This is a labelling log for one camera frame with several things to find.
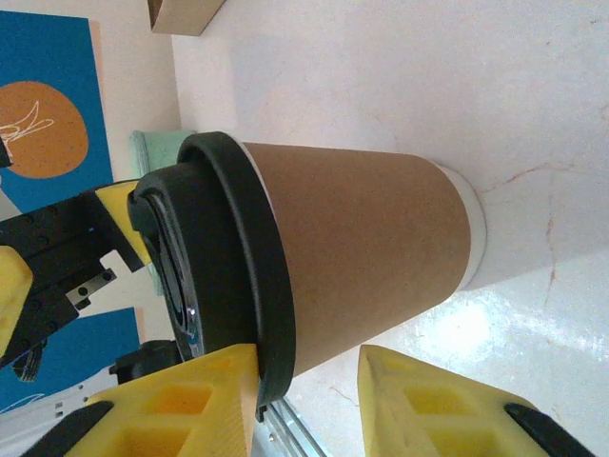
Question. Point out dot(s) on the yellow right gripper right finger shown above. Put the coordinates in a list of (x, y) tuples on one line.
[(428, 419)]

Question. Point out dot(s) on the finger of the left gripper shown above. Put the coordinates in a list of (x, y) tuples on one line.
[(124, 224), (12, 295)]

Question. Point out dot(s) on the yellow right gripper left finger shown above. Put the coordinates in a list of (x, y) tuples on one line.
[(166, 404)]

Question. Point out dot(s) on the black cup lid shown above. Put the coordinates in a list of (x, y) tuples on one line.
[(238, 228)]

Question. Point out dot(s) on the brown paper cup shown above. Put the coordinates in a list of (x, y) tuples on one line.
[(371, 238)]

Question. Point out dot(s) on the brown cardboard tray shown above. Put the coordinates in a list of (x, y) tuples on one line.
[(181, 16)]

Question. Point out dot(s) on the aluminium mounting rail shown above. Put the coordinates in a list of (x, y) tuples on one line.
[(290, 433)]

